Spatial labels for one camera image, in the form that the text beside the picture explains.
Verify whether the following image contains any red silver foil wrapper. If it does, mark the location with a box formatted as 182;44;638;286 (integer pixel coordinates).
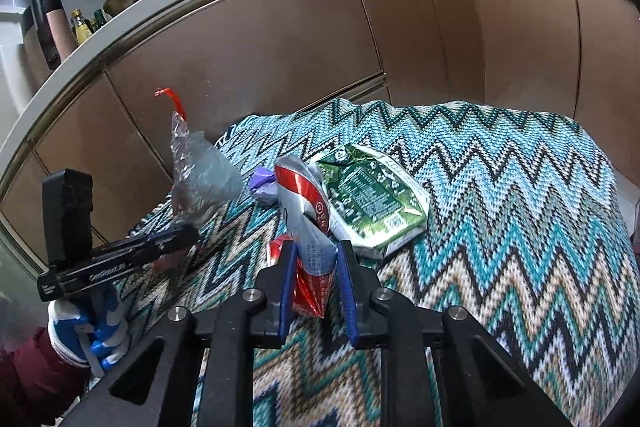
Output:
268;154;337;319

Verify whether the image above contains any green snack packet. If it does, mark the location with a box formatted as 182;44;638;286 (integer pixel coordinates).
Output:
310;144;430;260

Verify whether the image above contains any small purple wrapper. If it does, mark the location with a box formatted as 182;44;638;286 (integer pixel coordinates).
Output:
248;166;278;207

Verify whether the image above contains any clear plastic bag red tie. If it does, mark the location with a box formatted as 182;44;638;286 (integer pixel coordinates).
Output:
154;88;243;228

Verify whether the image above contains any dark red sleeve forearm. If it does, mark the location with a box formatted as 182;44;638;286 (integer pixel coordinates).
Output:
1;327;90;426

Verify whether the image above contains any left hand blue white glove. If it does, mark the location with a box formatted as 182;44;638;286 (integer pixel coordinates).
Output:
48;283;130;378

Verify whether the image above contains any olive oil bottle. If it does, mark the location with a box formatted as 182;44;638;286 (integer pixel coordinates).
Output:
72;10;93;44

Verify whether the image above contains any zigzag knitted table cloth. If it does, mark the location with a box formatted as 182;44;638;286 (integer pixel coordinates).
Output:
118;98;639;426

